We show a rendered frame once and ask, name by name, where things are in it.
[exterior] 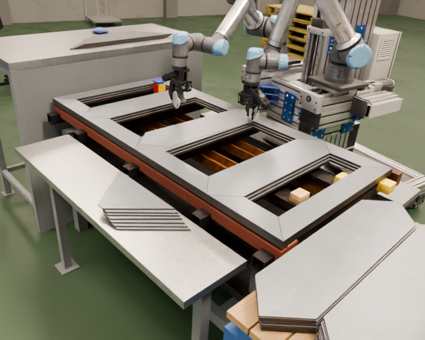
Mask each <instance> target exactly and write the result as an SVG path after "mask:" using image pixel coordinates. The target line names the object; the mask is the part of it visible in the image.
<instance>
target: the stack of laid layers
mask: <svg viewBox="0 0 425 340"><path fill-rule="evenodd" d="M152 89H154V84H149V85H145V86H139V87H135V88H128V89H125V90H119V91H115V92H109V93H105V94H100V95H96V96H89V97H86V98H79V99H76V100H78V101H80V102H81V103H83V104H87V103H93V102H97V101H102V100H106V99H110V98H115V97H119V96H125V95H128V94H134V93H137V92H143V91H147V90H152ZM194 103H196V104H197V105H200V106H202V107H205V108H207V109H210V110H211V111H214V112H216V113H222V112H224V111H227V110H225V109H222V108H220V107H218V106H216V105H213V104H211V103H208V102H206V101H204V100H201V99H199V98H196V97H194V98H189V99H186V102H185V103H180V106H179V107H183V106H186V105H191V104H194ZM53 104H55V105H57V106H58V107H60V108H61V109H63V110H64V111H66V112H68V113H69V114H70V115H72V116H74V117H75V118H77V119H79V120H80V121H82V122H83V123H85V124H86V125H88V126H89V127H91V128H92V129H94V130H96V131H97V132H99V133H100V134H102V135H103V136H105V137H107V138H108V139H110V140H111V141H113V142H114V143H116V144H118V145H119V146H120V147H122V148H124V149H126V150H127V151H128V152H130V153H132V154H133V155H135V156H136V157H138V158H139V159H141V160H143V161H144V162H145V163H148V164H149V165H150V166H152V167H154V168H155V169H157V170H158V171H160V172H161V173H163V174H165V175H166V176H167V177H169V178H171V179H172V180H174V181H176V182H177V183H179V184H180V185H182V186H183V187H185V188H187V189H188V190H189V191H191V192H193V193H195V194H196V195H197V196H199V197H201V198H202V199H204V200H205V201H207V202H208V203H210V204H212V205H213V206H215V207H216V208H218V209H219V210H221V211H223V212H224V213H225V214H227V215H229V216H230V217H232V218H233V219H235V220H236V221H238V222H240V223H241V224H243V225H245V226H246V227H247V228H249V229H251V230H252V231H254V232H255V233H257V234H258V235H260V236H262V237H263V238H264V239H267V240H268V241H269V242H271V243H272V244H274V245H276V246H277V247H279V248H280V249H283V248H284V247H286V246H288V245H289V244H290V243H292V242H294V241H295V240H296V239H297V238H299V237H301V236H302V235H303V234H305V233H307V232H308V231H309V230H311V229H312V228H314V227H315V226H317V225H318V224H319V223H321V222H323V221H324V220H325V219H327V218H329V217H330V216H331V215H333V214H334V213H336V212H337V211H338V210H340V209H342V208H343V207H344V206H346V205H347V204H349V203H350V202H352V201H353V200H355V199H356V198H357V197H359V196H361V195H362V194H363V193H365V192H367V191H368V190H369V189H370V188H372V187H374V186H375V185H376V184H378V183H380V182H381V181H382V180H384V179H385V178H387V177H388V176H390V175H391V172H392V170H393V169H391V170H390V171H388V172H387V173H385V174H384V175H382V176H381V177H379V178H378V179H376V180H375V181H373V182H372V183H370V184H369V185H367V186H366V187H365V188H363V189H361V190H360V191H359V192H357V193H355V194H354V195H353V196H351V197H349V198H348V199H347V200H345V201H343V202H342V203H341V204H339V205H337V206H336V207H335V208H333V209H331V210H330V211H329V212H327V213H325V214H324V215H323V216H321V217H319V218H318V219H317V220H315V221H313V222H312V223H311V224H309V225H307V226H306V227H304V228H303V229H301V230H300V231H298V232H297V233H295V234H294V235H292V236H291V237H289V238H288V239H286V240H285V241H281V240H280V239H278V238H277V237H275V236H274V235H272V234H270V233H269V232H267V231H265V230H264V229H262V228H261V227H259V226H257V225H256V224H254V223H253V222H251V221H249V220H247V219H246V218H245V217H243V216H241V215H239V214H238V213H236V212H235V211H233V210H231V209H230V208H228V207H227V206H225V205H224V204H222V203H220V202H219V201H217V200H215V199H214V198H212V197H211V196H209V195H208V194H206V193H204V192H203V191H201V190H199V189H198V188H196V187H195V186H193V185H192V184H190V183H188V182H187V181H185V180H184V179H182V178H180V177H178V176H177V175H176V174H174V173H172V172H170V171H169V170H167V169H166V168H164V167H162V166H161V165H159V164H158V163H156V162H154V161H153V160H151V159H150V158H148V157H146V156H145V155H143V154H142V153H140V152H138V151H137V150H153V151H165V152H168V153H169V154H172V155H173V156H177V155H180V154H183V153H185V152H189V151H191V150H194V149H197V148H200V147H202V146H206V145H208V144H211V143H213V142H217V141H219V140H222V139H225V138H228V137H230V136H234V135H236V134H239V133H242V132H245V131H248V130H250V129H253V128H254V129H255V130H258V131H260V132H263V133H265V134H268V135H270V136H272V137H274V138H277V139H279V140H282V141H284V142H286V143H288V142H291V141H292V140H295V138H292V137H290V136H287V135H285V134H282V133H281V132H278V131H276V130H273V129H270V128H269V127H266V126H264V125H261V124H259V123H256V122H254V121H253V122H252V123H251V124H249V123H246V124H243V125H239V126H237V127H233V128H230V129H227V130H223V131H220V132H217V133H213V134H210V135H207V136H203V137H200V138H196V139H193V140H189V141H187V142H182V143H180V144H176V145H173V146H169V147H167V146H151V145H143V144H139V143H140V141H141V140H142V138H143V137H140V139H139V141H138V143H137V145H136V148H135V149H134V148H132V147H131V146H129V145H127V144H126V143H124V142H122V141H121V140H119V139H117V138H116V137H115V136H112V135H111V134H110V133H108V132H106V131H105V130H103V129H101V128H100V127H99V126H97V125H95V124H93V123H92V122H90V121H88V120H87V119H85V118H84V117H82V116H81V115H79V114H77V113H76V112H74V111H72V110H71V109H69V108H68V107H66V106H65V105H62V104H61V103H60V102H58V101H56V100H55V99H53ZM179 107H178V108H179ZM171 109H176V108H175V107H174V105H173V103H169V104H166V105H161V106H158V107H153V108H150V109H145V110H142V111H138V112H135V113H130V114H127V115H122V116H119V117H114V118H110V119H111V120H113V121H114V122H116V123H122V122H125V121H130V120H133V119H137V118H141V117H145V116H148V115H153V114H155V113H160V112H163V111H168V110H171ZM329 161H330V162H332V163H334V164H337V165H339V166H342V167H344V168H346V169H349V170H351V171H355V170H357V169H359V168H360V167H362V166H360V165H357V164H355V163H353V162H350V161H347V160H345V159H342V158H341V157H338V156H336V155H333V154H331V153H329V154H327V155H325V156H323V157H321V158H319V159H317V160H315V161H313V162H311V163H309V164H307V165H305V166H303V167H301V168H299V169H297V170H295V171H293V172H291V173H289V174H287V175H286V176H284V177H282V178H280V179H278V180H276V181H274V182H272V183H270V184H268V185H266V186H264V187H262V188H260V189H258V190H256V191H254V192H252V193H250V194H248V195H246V196H244V197H245V198H247V199H248V200H251V201H252V202H253V201H255V200H257V199H259V198H261V197H263V196H265V195H267V194H269V193H271V192H272V191H274V190H276V189H278V188H280V187H282V186H284V185H285V184H287V183H289V182H291V181H293V180H295V179H297V178H299V177H301V176H303V175H305V174H307V173H308V172H310V171H312V170H314V169H316V168H318V167H319V166H321V165H323V164H325V163H327V162H329Z"/></svg>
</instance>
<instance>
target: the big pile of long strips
mask: <svg viewBox="0 0 425 340"><path fill-rule="evenodd" d="M416 228H417V227H416V224H415V223H414V222H413V221H412V219H411V217H410V216H409V215H408V213H407V211H406V210H405V209H404V207H403V206H402V204H401V203H400V202H391V201H379V200H361V201H359V202H358V203H357V204H355V205H354V206H352V207H351V208H349V209H348V210H347V211H345V212H344V213H343V214H341V215H339V216H338V217H337V218H336V219H334V220H332V221H331V222H330V223H328V224H327V225H325V226H324V227H323V228H321V229H319V230H318V231H317V232H316V233H314V234H313V235H311V236H310V237H308V238H307V239H305V240H304V241H303V242H302V243H300V244H298V245H297V246H296V247H294V248H293V249H291V250H290V251H288V252H287V253H286V254H284V255H283V256H282V257H280V258H279V259H277V260H276V261H274V262H273V263H272V264H270V265H268V266H267V267H266V268H264V269H263V270H261V271H260V272H259V273H257V274H256V275H255V286H256V301H257V309H258V319H259V324H260V329H261V331H279V332H290V333H312V334H316V337H315V339H314V340H425V225H420V226H419V227H418V228H417V229H416Z"/></svg>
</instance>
